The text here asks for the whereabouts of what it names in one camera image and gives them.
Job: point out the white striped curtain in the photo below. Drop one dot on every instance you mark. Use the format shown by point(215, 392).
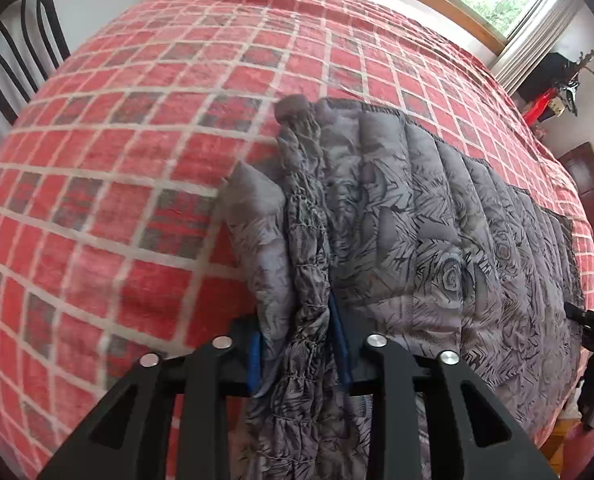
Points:
point(537, 40)

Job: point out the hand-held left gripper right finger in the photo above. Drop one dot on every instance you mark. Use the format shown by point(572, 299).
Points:
point(340, 342)

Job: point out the red hanging bag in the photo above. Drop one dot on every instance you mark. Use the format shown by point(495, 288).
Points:
point(539, 107)

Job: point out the grey quilted floral jacket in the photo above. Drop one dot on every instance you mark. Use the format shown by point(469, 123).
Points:
point(417, 260)

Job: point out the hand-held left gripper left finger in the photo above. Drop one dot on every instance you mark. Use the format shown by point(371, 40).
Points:
point(255, 360)

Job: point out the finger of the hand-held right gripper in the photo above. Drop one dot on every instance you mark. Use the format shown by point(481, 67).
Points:
point(577, 312)

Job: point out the black metal chair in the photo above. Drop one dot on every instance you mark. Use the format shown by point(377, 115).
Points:
point(7, 55)

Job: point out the coat rack with dark clothes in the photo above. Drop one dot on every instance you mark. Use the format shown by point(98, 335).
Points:
point(562, 75)

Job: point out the red plaid bedspread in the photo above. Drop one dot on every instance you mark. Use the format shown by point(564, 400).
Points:
point(152, 160)

